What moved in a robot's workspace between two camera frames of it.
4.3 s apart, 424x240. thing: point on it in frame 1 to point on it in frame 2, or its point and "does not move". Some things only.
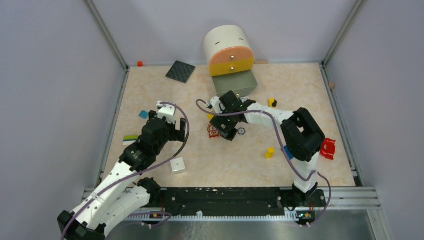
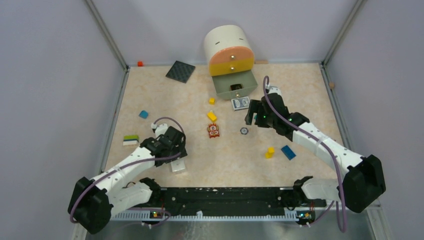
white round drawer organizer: [230, 57] does not move
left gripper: [176, 134] to [180, 148]
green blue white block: [128, 140] does not move
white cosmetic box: [177, 164] does not move
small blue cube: [144, 114] does not move
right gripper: [217, 121] to [256, 106]
